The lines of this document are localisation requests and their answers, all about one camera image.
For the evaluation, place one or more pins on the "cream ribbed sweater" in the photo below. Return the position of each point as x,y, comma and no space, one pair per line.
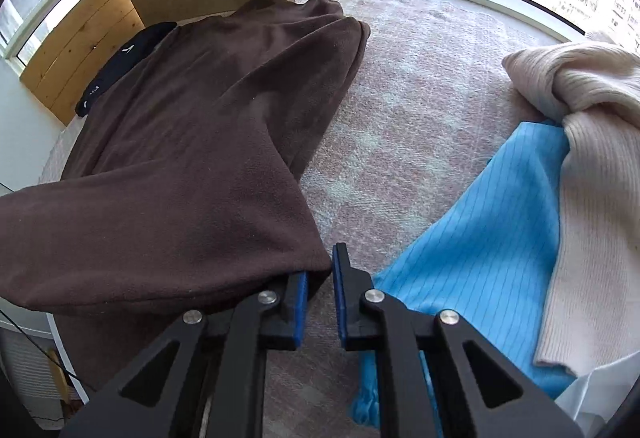
590,218

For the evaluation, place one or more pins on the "blue striped cloth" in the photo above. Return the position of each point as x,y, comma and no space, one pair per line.
475,243

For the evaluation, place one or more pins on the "wooden plank panel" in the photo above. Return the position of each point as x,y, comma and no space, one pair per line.
75,48

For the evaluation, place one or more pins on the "white cloth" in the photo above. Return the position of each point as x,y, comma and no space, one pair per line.
600,393

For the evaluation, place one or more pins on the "brown fleece garment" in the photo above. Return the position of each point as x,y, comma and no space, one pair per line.
175,168

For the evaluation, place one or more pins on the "white ribbed appliance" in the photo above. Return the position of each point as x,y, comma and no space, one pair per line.
25,373

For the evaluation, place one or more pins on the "black garment with white logo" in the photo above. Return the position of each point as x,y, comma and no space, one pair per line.
125,58

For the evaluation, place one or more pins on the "pink white plaid blanket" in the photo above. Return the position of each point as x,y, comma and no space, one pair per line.
425,118

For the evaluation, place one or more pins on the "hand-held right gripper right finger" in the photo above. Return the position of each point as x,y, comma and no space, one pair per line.
341,293

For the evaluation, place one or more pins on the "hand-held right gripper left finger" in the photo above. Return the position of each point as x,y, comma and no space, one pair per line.
300,308

